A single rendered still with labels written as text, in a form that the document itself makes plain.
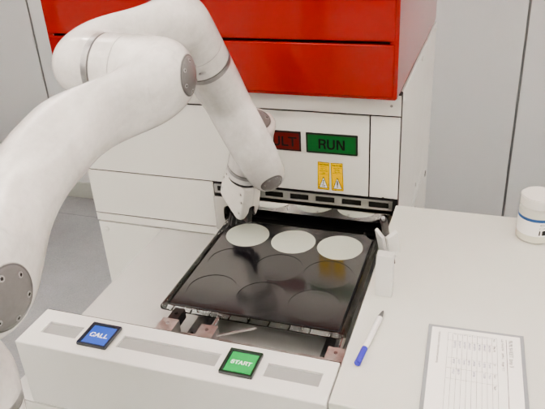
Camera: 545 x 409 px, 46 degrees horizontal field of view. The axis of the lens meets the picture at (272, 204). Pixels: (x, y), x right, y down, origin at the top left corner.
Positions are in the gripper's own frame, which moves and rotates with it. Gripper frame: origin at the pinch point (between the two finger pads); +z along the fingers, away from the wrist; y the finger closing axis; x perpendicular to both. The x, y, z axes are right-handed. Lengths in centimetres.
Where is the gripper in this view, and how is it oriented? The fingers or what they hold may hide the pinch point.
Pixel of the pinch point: (236, 217)
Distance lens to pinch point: 151.8
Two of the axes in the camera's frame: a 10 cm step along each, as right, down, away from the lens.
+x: 8.5, -2.9, 4.3
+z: -1.7, 6.4, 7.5
